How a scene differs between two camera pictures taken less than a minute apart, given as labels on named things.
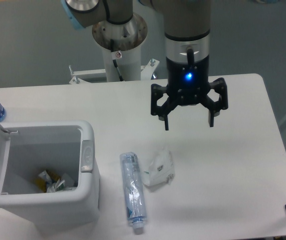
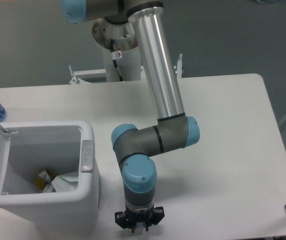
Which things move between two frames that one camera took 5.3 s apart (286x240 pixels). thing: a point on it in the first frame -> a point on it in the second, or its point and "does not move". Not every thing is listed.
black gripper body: x=187 y=61 -> x=128 y=219
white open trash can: x=45 y=170 does not move
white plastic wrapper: x=161 y=168 -> x=66 y=182
